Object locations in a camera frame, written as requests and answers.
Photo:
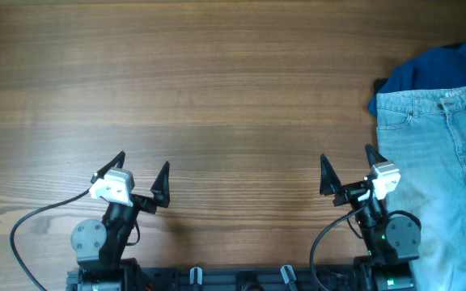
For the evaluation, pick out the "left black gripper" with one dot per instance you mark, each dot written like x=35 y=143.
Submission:
x=158 y=189

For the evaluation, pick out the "black garment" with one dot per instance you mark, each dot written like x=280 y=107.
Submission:
x=380 y=82

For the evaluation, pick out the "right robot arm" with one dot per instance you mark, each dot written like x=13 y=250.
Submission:
x=391 y=238

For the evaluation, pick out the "light blue denim shorts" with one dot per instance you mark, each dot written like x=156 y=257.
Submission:
x=424 y=133

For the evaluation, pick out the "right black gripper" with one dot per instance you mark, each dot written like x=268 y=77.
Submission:
x=331 y=183

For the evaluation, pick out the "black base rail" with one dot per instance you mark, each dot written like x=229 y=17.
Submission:
x=173 y=279

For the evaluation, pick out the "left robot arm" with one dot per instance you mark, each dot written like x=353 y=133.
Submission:
x=100 y=244

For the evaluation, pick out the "blue polo shirt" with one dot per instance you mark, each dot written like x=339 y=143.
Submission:
x=437 y=68

